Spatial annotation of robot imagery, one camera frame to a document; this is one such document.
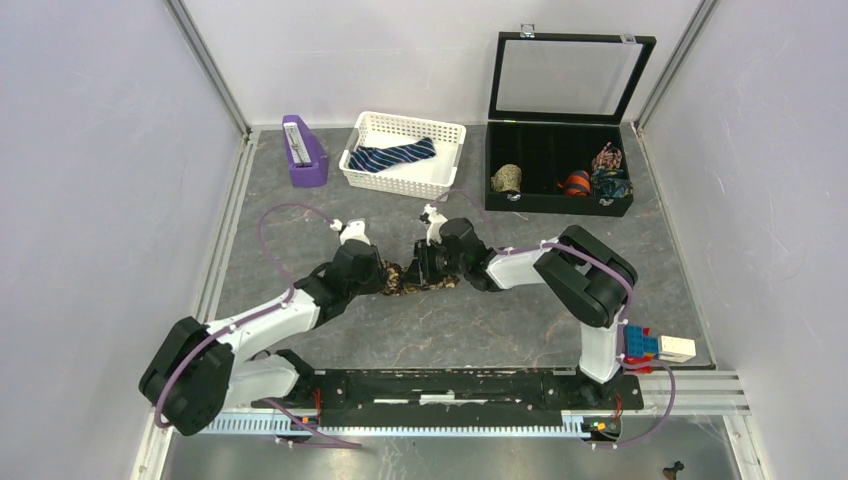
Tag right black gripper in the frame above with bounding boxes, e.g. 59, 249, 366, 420
400, 238, 468, 287

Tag brown floral tie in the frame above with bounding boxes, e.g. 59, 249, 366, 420
381, 260, 460, 296

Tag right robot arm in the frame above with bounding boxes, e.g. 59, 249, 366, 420
398, 213, 638, 408

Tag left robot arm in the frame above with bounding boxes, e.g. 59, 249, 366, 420
138, 240, 387, 436

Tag white plastic basket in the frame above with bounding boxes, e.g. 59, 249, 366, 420
338, 111, 467, 200

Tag navy striped tie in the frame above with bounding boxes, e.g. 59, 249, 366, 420
348, 137, 437, 173

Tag purple metronome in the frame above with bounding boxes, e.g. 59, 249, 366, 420
282, 115, 329, 188

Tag olive rolled tie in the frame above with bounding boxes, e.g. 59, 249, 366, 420
490, 164, 522, 195

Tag orange navy rolled tie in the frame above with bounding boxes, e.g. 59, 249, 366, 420
558, 170, 592, 197

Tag teal patterned tie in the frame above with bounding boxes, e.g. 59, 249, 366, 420
590, 168, 634, 199

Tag black display case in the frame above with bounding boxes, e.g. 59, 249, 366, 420
484, 32, 657, 217

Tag pink patterned tie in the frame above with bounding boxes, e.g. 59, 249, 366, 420
591, 142, 625, 174

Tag colourful toy blocks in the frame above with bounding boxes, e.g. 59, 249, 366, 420
624, 325, 697, 364

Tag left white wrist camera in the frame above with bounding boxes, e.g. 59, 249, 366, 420
330, 218, 371, 245

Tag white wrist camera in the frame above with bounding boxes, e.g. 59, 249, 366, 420
419, 204, 448, 245
330, 218, 371, 245

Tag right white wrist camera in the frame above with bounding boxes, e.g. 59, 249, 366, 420
419, 204, 448, 245

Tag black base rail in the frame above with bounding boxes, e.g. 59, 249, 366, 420
278, 368, 644, 428

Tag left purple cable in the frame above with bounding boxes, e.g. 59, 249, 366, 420
153, 203, 364, 450

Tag purple cable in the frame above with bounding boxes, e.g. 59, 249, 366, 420
153, 203, 364, 450
430, 190, 678, 450

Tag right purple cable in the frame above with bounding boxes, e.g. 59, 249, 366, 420
430, 190, 678, 450

